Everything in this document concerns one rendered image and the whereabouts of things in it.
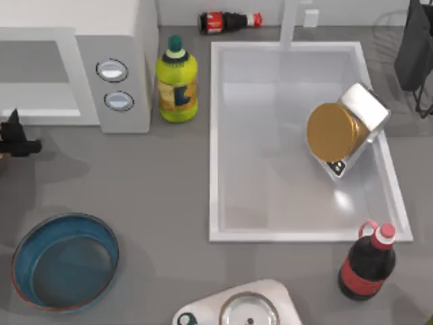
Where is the gold and silver kitchen scale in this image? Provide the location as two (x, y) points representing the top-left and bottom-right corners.
(306, 82), (391, 179)

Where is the white kitchen scale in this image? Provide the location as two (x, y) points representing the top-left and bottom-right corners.
(172, 278), (303, 325)

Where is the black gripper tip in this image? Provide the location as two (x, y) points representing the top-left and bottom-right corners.
(0, 108), (43, 158)

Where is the white sink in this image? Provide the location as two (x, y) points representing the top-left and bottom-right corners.
(208, 41), (414, 244)

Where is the round grey microwave knob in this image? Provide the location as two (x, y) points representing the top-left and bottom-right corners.
(95, 58), (130, 83)
(103, 89), (135, 112)

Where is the small white block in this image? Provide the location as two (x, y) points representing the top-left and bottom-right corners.
(303, 9), (319, 28)

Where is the green bottle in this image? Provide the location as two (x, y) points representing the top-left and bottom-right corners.
(154, 35), (200, 124)

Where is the tall white tap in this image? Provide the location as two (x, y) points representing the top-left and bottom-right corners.
(279, 0), (300, 50)

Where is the blue bowl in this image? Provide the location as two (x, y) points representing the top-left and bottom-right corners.
(10, 212), (120, 313)

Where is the black angular frame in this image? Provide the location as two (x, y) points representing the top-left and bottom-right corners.
(393, 0), (433, 119)

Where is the pale microwave oven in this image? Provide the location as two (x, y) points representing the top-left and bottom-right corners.
(0, 0), (160, 135)

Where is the dark bottle with pink handle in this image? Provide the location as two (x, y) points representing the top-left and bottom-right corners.
(338, 220), (397, 302)

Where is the dark cola bottle red cap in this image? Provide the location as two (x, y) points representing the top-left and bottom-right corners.
(197, 10), (263, 36)

